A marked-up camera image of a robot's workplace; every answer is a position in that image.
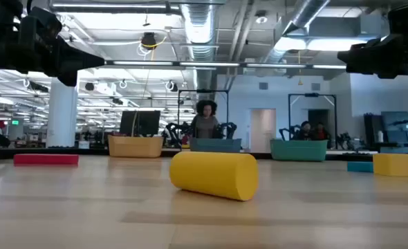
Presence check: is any black computer monitor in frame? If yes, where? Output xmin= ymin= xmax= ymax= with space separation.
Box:
xmin=119 ymin=110 xmax=161 ymax=137

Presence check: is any white round pillar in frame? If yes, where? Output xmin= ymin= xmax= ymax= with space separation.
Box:
xmin=46 ymin=77 xmax=79 ymax=149

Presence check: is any red rectangular block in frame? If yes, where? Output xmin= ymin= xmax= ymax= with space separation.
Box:
xmin=13 ymin=154 xmax=80 ymax=167

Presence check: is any yellow cube block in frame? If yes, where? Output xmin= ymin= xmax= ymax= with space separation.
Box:
xmin=373 ymin=153 xmax=408 ymax=178

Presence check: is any green plastic bin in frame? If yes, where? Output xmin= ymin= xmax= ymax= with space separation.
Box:
xmin=270 ymin=138 xmax=328 ymax=163

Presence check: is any yellow cylinder block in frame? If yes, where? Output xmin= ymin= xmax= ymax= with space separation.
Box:
xmin=169 ymin=151 xmax=259 ymax=202

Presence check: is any monitor with blue screen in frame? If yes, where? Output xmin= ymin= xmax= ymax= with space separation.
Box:
xmin=380 ymin=111 xmax=408 ymax=143

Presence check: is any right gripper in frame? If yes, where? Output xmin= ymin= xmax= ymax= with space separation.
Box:
xmin=337 ymin=33 xmax=408 ymax=80

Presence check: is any blue plastic bin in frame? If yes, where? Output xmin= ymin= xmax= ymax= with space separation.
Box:
xmin=189 ymin=138 xmax=243 ymax=154

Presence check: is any long ceiling light bar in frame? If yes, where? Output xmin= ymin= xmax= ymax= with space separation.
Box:
xmin=105 ymin=60 xmax=347 ymax=70

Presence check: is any orange plastic bin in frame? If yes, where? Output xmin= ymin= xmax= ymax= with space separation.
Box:
xmin=107 ymin=134 xmax=164 ymax=159

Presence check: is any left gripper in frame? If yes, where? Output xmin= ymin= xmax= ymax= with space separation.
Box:
xmin=19 ymin=6 xmax=105 ymax=87

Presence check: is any white door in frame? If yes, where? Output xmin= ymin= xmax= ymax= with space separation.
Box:
xmin=250 ymin=108 xmax=277 ymax=154

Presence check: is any blue block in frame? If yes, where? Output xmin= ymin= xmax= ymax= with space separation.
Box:
xmin=346 ymin=161 xmax=375 ymax=173

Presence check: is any silver ventilation duct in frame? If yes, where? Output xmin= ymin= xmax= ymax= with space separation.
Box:
xmin=262 ymin=0 xmax=331 ymax=65
xmin=179 ymin=0 xmax=221 ymax=91

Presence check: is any black ceiling cable reel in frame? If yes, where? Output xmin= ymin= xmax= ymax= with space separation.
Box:
xmin=140 ymin=32 xmax=158 ymax=50

